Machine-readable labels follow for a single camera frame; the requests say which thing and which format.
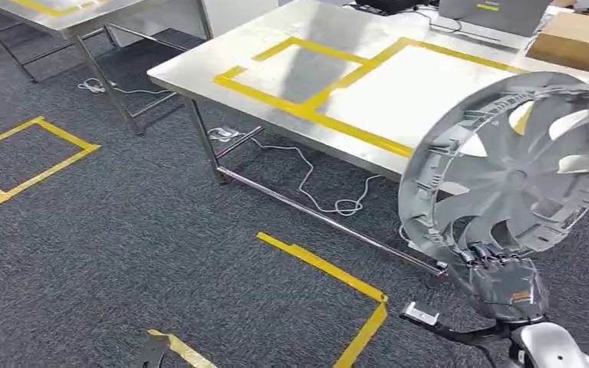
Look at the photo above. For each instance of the large steel work table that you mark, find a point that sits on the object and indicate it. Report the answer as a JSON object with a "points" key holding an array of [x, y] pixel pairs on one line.
{"points": [[274, 51]]}

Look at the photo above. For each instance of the brown cardboard box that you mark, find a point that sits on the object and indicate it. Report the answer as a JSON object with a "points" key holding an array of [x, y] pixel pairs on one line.
{"points": [[574, 43]]}

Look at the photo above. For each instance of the grey laptop case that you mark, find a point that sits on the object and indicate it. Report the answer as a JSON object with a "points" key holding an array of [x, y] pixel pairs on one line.
{"points": [[497, 20]]}

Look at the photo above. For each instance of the black device on table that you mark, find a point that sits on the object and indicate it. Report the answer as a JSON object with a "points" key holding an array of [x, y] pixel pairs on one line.
{"points": [[391, 5]]}

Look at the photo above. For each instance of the yellow floor tape strip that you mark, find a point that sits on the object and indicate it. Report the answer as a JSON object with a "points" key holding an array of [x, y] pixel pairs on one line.
{"points": [[185, 351]]}

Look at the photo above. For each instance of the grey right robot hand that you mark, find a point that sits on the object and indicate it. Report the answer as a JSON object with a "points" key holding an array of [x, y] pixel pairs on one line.
{"points": [[508, 289]]}

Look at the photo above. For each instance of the yellow floor tape square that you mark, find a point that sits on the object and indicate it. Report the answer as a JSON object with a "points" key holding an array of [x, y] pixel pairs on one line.
{"points": [[45, 172]]}

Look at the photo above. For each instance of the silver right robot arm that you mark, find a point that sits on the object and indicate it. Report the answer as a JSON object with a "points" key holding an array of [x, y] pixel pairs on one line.
{"points": [[553, 345]]}

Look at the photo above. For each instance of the yellow tape table outline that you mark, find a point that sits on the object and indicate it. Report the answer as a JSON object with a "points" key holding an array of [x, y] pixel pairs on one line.
{"points": [[45, 8], [304, 109]]}

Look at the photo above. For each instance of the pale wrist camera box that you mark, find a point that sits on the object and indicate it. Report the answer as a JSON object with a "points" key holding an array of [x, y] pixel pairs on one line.
{"points": [[420, 314]]}

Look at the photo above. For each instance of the small steel work table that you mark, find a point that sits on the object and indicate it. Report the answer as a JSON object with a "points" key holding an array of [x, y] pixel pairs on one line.
{"points": [[122, 10]]}

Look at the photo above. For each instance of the yellow floor tape corner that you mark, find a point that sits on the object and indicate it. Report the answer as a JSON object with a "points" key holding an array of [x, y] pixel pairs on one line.
{"points": [[325, 265]]}

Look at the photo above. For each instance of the silver plastic wheel hubcap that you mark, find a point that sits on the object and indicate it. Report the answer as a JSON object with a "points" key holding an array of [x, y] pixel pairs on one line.
{"points": [[515, 180]]}

